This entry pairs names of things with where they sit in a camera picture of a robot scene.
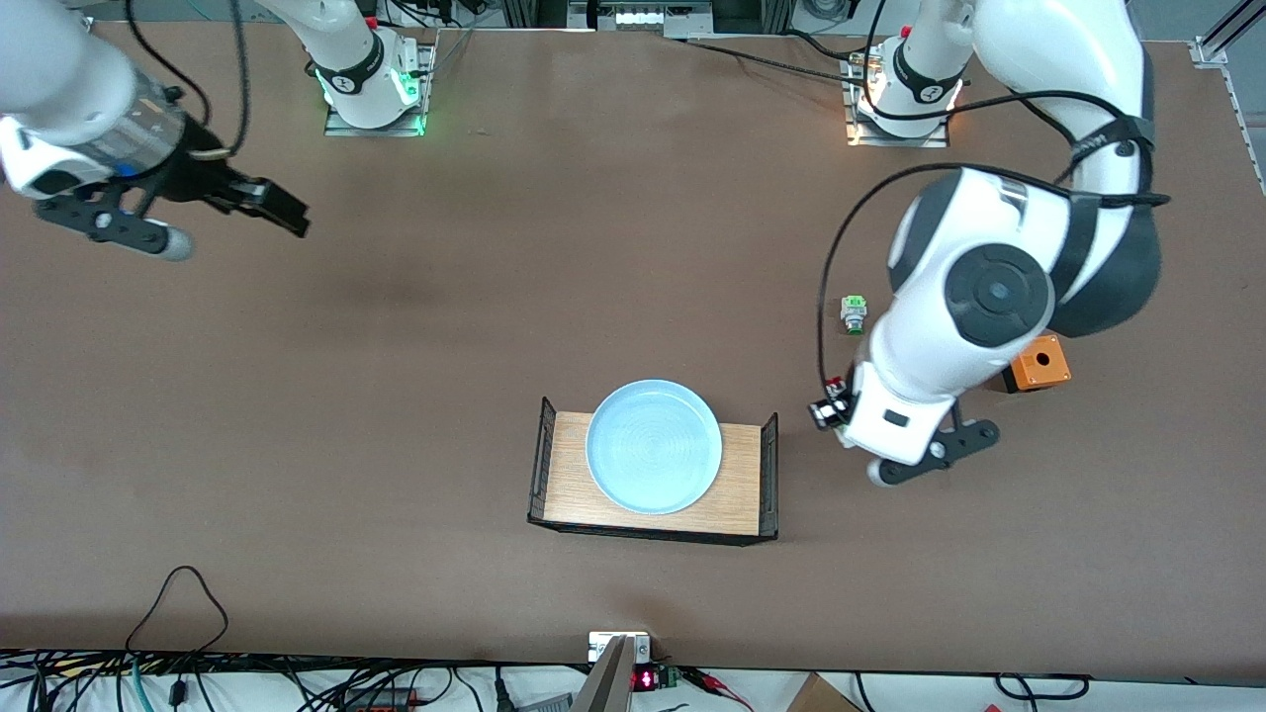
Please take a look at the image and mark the light blue round plate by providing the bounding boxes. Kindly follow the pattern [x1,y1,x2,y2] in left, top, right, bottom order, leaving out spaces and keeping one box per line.
[586,379,723,517]

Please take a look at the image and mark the orange button box with hole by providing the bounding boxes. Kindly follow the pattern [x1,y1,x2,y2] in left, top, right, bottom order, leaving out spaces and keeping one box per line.
[992,334,1072,395]

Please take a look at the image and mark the brown cardboard piece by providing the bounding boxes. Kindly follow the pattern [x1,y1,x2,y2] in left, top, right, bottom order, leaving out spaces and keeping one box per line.
[786,672,861,712]

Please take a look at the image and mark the red clip leads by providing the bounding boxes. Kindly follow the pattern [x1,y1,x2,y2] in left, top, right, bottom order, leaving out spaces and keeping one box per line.
[682,667,753,712]

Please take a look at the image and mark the grey device with white lights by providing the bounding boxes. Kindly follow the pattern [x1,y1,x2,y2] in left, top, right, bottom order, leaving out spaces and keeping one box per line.
[569,0,713,39]

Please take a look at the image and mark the black power strip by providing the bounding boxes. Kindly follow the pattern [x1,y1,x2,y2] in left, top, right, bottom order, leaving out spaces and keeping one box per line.
[341,687,416,712]

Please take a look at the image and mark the wooden tray with wire sides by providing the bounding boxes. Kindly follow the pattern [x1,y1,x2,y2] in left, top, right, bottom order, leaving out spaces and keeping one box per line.
[526,397,780,547]

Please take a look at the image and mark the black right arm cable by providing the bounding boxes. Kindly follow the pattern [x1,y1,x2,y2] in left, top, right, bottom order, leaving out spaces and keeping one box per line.
[124,0,250,159]

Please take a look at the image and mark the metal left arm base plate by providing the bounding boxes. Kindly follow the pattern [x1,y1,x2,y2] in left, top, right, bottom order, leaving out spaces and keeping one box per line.
[843,49,952,149]

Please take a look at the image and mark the black coiled cable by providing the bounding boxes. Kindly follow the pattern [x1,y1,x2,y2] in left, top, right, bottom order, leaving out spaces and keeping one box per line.
[994,672,1089,701]

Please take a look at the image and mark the grey camera mounting post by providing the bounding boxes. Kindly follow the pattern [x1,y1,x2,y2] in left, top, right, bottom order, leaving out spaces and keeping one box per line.
[572,631,652,712]

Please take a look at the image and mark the black cable across table edge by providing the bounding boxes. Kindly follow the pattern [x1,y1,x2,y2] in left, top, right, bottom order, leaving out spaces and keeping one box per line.
[682,40,871,82]

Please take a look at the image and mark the black looped cable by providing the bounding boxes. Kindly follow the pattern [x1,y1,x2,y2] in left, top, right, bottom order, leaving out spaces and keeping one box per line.
[124,566,230,659]

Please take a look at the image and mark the aluminium frame profile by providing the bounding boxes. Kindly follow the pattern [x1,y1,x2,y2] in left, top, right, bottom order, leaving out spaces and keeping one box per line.
[1192,0,1266,189]

